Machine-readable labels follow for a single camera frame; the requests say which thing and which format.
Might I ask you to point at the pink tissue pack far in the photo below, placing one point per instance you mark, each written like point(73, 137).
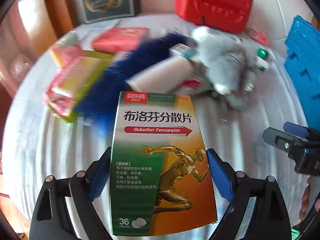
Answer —
point(257, 35)

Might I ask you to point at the green bottle cap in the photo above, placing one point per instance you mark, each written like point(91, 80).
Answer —
point(262, 53)

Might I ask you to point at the blue fuzzy feather stick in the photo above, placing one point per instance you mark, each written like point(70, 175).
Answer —
point(101, 101)

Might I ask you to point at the white lint roller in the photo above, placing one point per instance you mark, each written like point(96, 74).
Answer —
point(163, 77)

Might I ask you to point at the blue plastic folding crate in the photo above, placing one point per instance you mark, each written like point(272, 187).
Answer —
point(302, 65)

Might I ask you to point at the red plastic carry case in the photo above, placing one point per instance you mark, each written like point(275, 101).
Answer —
point(227, 15)

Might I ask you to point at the black gift box gold ribbon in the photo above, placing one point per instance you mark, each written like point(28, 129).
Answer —
point(99, 10)

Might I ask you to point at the grey mouse plush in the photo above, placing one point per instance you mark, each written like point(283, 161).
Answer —
point(230, 65)

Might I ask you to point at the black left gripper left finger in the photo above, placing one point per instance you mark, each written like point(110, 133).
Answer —
point(51, 219)

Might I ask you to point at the green orange medicine box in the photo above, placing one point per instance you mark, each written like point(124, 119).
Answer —
point(160, 179)

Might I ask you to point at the person right hand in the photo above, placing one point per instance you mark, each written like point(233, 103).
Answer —
point(305, 200)

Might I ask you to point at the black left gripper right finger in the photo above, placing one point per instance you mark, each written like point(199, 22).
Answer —
point(269, 218)

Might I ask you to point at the clear plastic bag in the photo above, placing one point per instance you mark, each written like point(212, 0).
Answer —
point(17, 69)

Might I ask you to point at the white nasal spray bottle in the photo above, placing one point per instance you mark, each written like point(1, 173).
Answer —
point(262, 64)

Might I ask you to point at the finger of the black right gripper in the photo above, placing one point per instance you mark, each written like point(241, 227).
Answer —
point(283, 141)
point(301, 131)

